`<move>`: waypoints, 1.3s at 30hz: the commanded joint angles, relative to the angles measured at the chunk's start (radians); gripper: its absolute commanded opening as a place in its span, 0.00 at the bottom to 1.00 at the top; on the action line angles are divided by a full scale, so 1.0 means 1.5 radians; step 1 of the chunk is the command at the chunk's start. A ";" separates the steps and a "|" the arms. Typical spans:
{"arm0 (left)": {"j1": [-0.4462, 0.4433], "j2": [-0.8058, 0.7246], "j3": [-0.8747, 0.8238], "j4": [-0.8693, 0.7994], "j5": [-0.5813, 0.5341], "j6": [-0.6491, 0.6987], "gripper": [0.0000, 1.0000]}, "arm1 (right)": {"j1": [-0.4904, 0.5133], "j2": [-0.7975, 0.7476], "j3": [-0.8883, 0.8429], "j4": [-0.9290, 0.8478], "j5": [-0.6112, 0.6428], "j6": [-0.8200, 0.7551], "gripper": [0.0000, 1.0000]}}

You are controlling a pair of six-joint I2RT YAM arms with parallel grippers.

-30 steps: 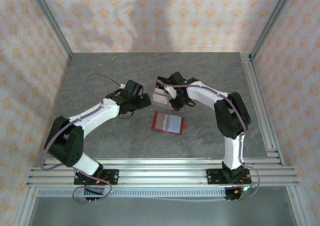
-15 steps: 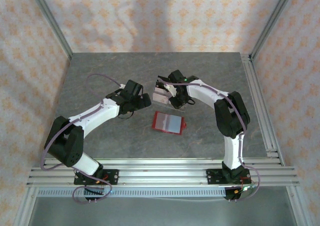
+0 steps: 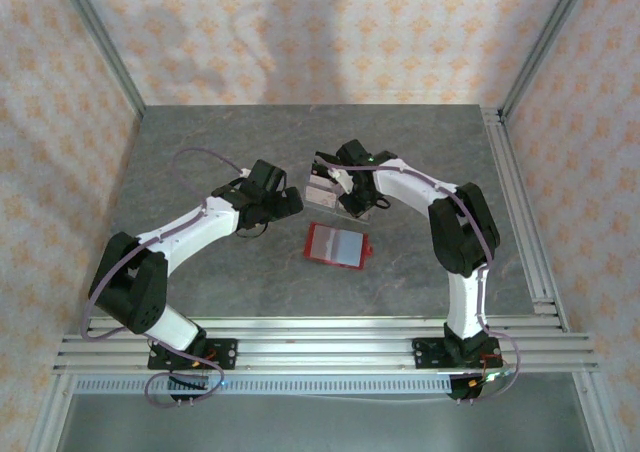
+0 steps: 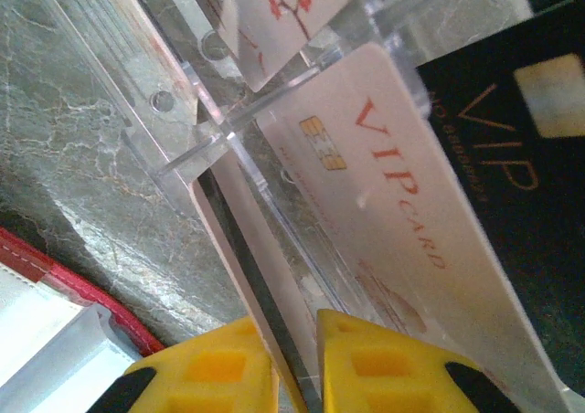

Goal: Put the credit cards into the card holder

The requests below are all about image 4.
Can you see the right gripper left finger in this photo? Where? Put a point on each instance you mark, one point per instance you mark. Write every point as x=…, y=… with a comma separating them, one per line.
x=205, y=372

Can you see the clear acrylic card stand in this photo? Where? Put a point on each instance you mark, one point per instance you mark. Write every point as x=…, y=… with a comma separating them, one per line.
x=137, y=111

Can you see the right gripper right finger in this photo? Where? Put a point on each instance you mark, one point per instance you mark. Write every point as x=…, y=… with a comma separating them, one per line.
x=388, y=376

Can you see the pink VIP card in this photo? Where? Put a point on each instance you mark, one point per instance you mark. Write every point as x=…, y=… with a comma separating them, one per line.
x=388, y=180
x=283, y=29

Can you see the red leather card holder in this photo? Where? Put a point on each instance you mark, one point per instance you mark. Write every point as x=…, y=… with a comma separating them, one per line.
x=27, y=253

